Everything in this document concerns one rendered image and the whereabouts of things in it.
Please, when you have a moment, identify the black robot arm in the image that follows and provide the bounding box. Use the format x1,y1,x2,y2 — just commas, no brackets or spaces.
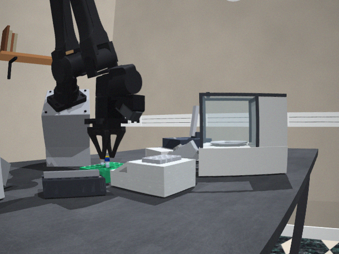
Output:
47,0,145,122

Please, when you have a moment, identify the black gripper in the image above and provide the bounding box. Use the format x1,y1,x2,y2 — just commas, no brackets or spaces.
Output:
84,95,128,159

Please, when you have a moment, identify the green tube rack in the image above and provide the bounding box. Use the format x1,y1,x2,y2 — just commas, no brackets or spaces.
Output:
79,162,123,183

